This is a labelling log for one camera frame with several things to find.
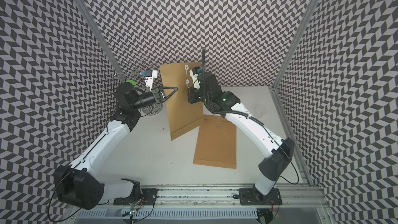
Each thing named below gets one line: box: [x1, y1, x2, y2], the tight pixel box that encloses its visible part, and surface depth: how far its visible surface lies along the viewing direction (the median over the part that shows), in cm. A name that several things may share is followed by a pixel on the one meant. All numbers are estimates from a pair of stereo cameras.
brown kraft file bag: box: [192, 114, 237, 170], surface depth 93 cm
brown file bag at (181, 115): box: [159, 61, 204, 141], surface depth 68 cm
